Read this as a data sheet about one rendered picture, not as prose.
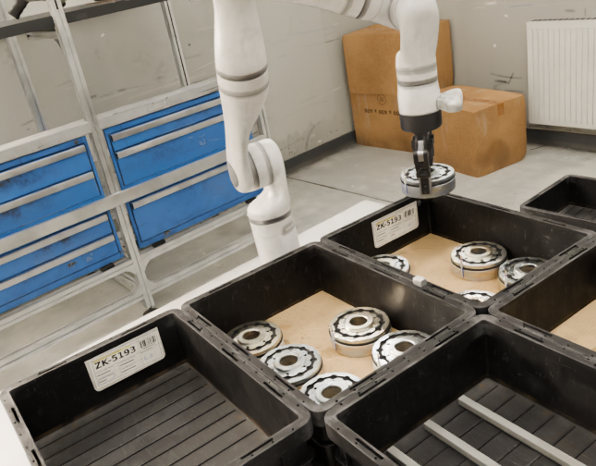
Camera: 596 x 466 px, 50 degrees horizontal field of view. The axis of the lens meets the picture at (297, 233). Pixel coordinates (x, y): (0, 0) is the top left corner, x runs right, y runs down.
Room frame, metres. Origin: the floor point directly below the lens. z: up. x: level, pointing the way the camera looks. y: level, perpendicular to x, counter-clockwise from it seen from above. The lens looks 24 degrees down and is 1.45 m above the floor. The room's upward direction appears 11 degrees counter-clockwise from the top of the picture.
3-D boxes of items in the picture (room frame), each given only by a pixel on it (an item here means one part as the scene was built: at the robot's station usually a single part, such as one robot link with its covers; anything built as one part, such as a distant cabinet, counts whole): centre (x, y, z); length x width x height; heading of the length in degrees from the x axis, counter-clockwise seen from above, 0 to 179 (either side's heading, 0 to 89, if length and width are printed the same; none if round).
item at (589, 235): (1.02, -0.26, 0.92); 0.40 x 0.30 x 0.02; 31
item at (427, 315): (0.87, -0.01, 0.87); 0.40 x 0.30 x 0.11; 31
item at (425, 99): (1.12, -0.28, 1.17); 0.11 x 0.09 x 0.06; 71
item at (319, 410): (0.87, -0.01, 0.92); 0.40 x 0.30 x 0.02; 31
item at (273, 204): (1.25, 0.05, 1.01); 0.09 x 0.09 x 0.17; 20
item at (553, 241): (1.02, -0.26, 0.87); 0.40 x 0.30 x 0.11; 31
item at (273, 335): (0.93, 0.11, 0.86); 0.10 x 0.10 x 0.01
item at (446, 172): (1.15, -0.27, 1.00); 0.10 x 0.10 x 0.01
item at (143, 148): (2.87, 0.42, 0.60); 0.72 x 0.03 x 0.56; 126
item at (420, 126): (1.12, -0.26, 1.10); 0.08 x 0.08 x 0.09
